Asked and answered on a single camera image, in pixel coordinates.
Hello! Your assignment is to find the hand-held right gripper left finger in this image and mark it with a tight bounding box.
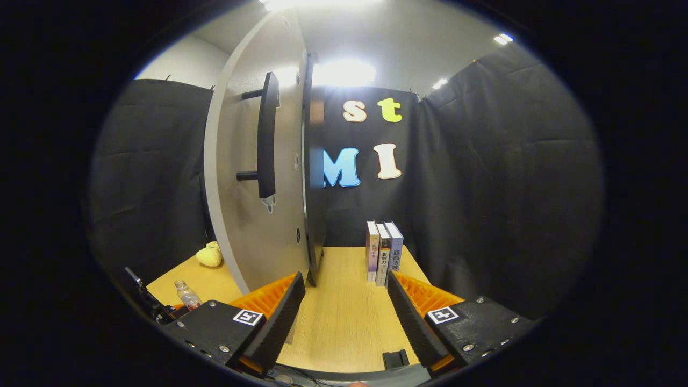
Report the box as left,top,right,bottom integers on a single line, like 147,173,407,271
160,271,307,379

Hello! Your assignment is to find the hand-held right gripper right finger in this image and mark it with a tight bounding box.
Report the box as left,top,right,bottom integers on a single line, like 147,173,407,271
386,270,539,378

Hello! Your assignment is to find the clear plastic bottle red label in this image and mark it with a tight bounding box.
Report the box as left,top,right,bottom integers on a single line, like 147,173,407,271
174,279,203,312

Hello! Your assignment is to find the light grey cabinet door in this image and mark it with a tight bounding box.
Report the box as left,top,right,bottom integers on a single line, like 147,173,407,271
203,10,311,295

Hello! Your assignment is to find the black cabinet door handle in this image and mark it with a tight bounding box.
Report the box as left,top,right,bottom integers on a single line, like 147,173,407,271
236,71,281,200

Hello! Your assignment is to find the yellow plush toy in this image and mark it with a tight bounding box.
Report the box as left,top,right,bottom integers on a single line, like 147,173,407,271
195,241,224,268

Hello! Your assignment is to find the white and dark book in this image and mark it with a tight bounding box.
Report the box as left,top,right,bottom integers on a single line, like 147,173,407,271
375,223,393,288

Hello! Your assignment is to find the black backdrop cloth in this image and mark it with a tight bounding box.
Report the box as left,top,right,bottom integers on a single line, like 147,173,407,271
89,43,604,321

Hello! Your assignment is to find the large ceiling light panel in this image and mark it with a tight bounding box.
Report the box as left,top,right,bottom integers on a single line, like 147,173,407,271
258,0,383,12

